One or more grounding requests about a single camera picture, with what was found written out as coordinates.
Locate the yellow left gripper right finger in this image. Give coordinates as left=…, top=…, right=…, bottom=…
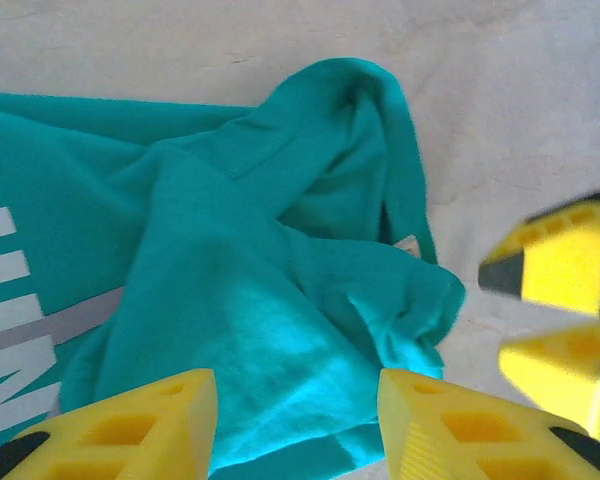
left=378, top=368, right=600, bottom=480

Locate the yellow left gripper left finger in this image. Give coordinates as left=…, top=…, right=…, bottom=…
left=0, top=368, right=219, bottom=480

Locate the teal t-shirt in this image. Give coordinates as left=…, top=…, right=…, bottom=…
left=0, top=56, right=466, bottom=480

